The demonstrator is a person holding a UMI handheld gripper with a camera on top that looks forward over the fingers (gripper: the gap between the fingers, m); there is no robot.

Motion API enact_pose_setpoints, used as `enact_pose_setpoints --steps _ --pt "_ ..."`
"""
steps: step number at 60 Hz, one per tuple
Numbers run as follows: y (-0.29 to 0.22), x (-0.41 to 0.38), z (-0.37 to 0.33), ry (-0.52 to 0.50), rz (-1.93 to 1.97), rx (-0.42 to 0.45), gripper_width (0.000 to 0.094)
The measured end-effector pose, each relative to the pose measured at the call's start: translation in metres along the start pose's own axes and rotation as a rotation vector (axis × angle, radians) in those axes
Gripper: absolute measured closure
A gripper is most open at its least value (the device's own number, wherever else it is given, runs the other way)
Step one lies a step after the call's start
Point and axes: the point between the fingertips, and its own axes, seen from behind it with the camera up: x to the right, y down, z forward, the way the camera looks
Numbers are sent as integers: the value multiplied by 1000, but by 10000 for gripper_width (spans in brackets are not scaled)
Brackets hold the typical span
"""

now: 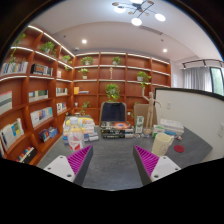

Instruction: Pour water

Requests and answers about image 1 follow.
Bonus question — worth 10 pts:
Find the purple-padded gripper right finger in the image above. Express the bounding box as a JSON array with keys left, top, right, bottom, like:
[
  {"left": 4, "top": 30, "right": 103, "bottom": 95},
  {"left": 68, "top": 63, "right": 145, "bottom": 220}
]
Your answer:
[{"left": 133, "top": 145, "right": 180, "bottom": 185}]

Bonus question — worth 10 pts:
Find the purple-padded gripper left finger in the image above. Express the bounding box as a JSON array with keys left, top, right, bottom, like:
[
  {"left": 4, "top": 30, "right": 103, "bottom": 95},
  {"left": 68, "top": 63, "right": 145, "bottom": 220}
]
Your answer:
[{"left": 44, "top": 145, "right": 93, "bottom": 186}]

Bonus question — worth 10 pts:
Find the clear plastic water bottle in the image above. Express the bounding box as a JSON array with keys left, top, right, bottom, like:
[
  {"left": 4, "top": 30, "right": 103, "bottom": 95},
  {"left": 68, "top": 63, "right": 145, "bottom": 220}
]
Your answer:
[{"left": 67, "top": 117, "right": 84, "bottom": 151}]

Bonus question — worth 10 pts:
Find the cream ceramic mug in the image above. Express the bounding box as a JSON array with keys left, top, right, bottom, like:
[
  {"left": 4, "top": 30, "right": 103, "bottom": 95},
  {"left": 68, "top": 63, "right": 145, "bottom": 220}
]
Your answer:
[{"left": 152, "top": 133, "right": 174, "bottom": 156}]

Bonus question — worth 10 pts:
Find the red round coaster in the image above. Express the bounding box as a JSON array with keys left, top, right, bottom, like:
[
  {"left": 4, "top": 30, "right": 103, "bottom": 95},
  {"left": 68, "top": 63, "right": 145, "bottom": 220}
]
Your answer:
[{"left": 174, "top": 145, "right": 184, "bottom": 153}]

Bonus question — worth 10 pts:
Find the white and green box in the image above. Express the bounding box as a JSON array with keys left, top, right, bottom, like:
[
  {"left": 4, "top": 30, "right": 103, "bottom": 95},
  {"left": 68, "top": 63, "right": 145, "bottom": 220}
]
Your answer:
[{"left": 152, "top": 125, "right": 165, "bottom": 137}]

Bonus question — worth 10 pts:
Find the green and white carton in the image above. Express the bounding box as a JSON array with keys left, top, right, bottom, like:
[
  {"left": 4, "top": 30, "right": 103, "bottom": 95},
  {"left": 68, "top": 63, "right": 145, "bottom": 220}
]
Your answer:
[{"left": 135, "top": 116, "right": 144, "bottom": 134}]

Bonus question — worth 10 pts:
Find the stack of colourful books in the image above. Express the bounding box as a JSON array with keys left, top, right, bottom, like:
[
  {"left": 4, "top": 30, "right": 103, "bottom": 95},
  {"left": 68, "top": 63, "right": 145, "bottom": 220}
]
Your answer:
[{"left": 63, "top": 116, "right": 99, "bottom": 144}]

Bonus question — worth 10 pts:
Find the black box with orange print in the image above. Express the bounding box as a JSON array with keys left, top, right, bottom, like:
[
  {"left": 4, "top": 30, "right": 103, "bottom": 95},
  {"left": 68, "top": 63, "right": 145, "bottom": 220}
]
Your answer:
[{"left": 100, "top": 121, "right": 134, "bottom": 139}]

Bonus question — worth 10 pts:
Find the tan wooden chair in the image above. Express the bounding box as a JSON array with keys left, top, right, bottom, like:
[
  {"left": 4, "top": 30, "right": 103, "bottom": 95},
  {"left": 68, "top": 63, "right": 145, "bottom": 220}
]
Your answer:
[{"left": 133, "top": 104, "right": 157, "bottom": 125}]

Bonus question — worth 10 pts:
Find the wooden artist mannequin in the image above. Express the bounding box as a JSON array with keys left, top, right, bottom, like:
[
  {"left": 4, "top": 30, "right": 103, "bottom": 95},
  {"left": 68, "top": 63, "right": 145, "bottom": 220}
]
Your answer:
[{"left": 142, "top": 87, "right": 162, "bottom": 134}]

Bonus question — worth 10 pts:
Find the chair with dark jacket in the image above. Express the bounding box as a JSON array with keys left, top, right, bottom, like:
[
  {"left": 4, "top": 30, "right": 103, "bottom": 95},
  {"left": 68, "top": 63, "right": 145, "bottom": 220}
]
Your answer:
[{"left": 99, "top": 101, "right": 127, "bottom": 126}]

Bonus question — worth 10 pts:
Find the trailing potted plant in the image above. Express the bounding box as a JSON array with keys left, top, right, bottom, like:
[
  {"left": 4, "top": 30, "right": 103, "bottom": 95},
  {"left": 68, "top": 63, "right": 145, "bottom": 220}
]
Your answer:
[{"left": 105, "top": 83, "right": 120, "bottom": 102}]

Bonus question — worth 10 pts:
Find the grey window curtain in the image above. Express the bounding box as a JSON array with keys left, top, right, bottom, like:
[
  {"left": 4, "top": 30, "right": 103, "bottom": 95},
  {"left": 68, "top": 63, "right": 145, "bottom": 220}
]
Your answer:
[{"left": 183, "top": 67, "right": 212, "bottom": 92}]

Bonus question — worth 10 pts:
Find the ceiling chandelier lamp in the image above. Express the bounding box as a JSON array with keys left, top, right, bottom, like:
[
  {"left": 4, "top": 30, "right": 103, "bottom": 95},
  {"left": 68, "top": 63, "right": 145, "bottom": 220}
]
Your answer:
[{"left": 112, "top": 0, "right": 166, "bottom": 27}]

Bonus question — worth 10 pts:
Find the white wall socket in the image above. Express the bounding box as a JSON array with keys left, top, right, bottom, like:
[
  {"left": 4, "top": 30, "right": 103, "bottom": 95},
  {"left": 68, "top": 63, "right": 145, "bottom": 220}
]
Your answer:
[{"left": 218, "top": 123, "right": 224, "bottom": 137}]

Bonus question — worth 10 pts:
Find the wooden bookshelf wall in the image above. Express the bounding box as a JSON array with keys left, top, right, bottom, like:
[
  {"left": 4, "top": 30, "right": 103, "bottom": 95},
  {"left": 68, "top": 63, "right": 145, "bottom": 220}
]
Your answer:
[{"left": 0, "top": 26, "right": 171, "bottom": 165}]

